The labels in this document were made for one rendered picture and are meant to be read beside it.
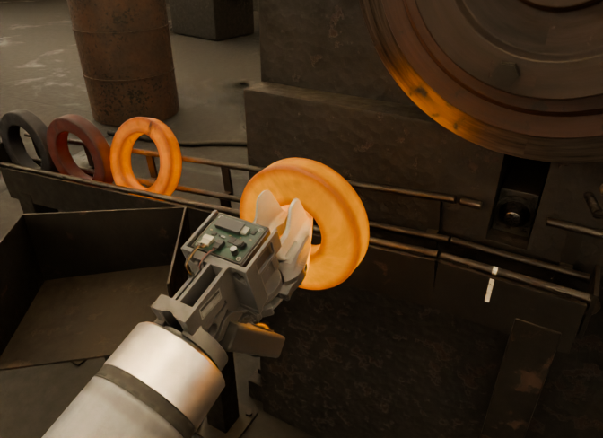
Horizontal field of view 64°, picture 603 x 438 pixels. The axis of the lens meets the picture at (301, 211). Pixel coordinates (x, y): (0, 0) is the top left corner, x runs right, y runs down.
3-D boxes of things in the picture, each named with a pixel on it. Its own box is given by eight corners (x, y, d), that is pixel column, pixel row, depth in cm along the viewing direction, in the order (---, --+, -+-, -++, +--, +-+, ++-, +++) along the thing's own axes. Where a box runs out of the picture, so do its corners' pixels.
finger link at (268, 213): (300, 167, 51) (253, 227, 46) (307, 207, 55) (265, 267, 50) (275, 161, 53) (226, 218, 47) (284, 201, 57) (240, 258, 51)
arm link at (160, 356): (208, 445, 40) (125, 396, 44) (241, 393, 43) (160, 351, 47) (173, 398, 34) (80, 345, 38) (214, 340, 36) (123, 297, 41)
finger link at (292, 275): (321, 239, 50) (277, 305, 45) (323, 249, 51) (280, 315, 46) (282, 226, 52) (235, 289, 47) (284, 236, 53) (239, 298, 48)
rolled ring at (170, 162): (101, 127, 106) (114, 128, 109) (117, 211, 107) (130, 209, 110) (161, 106, 97) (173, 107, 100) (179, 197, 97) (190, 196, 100)
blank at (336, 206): (246, 149, 57) (229, 158, 54) (371, 164, 50) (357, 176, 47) (261, 261, 64) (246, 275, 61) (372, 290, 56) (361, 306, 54)
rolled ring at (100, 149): (87, 117, 101) (100, 112, 103) (34, 118, 110) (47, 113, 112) (115, 197, 108) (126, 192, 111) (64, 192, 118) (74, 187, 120)
